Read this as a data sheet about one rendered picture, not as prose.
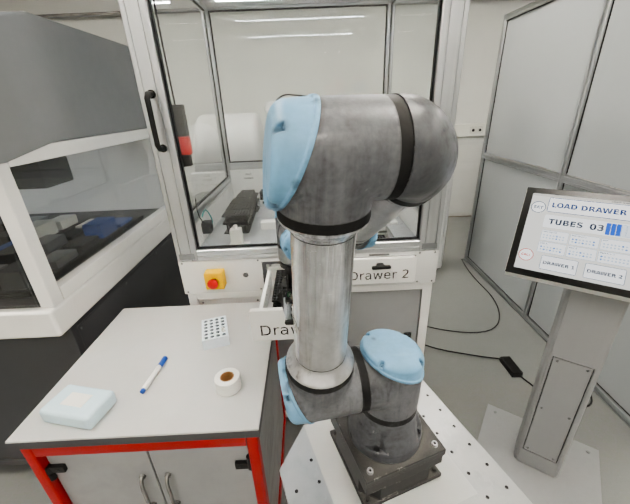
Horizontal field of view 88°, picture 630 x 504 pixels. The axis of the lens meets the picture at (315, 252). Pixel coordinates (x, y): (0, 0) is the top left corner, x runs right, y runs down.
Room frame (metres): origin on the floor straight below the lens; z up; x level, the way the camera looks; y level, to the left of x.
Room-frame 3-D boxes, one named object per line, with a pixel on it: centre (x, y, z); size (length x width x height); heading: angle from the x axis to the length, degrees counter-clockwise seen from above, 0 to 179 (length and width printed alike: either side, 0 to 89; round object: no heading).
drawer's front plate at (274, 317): (0.83, 0.06, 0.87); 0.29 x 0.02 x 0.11; 91
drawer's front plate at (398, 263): (1.16, -0.25, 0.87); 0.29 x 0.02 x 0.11; 91
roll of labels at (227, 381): (0.70, 0.26, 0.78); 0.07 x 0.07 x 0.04
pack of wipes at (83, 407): (0.64, 0.64, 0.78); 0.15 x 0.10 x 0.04; 78
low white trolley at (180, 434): (0.85, 0.47, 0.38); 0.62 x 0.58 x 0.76; 91
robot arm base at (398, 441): (0.48, -0.13, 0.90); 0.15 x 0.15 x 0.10
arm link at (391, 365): (0.47, -0.13, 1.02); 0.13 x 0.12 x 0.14; 101
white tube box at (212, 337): (0.93, 0.36, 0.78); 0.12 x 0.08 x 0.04; 17
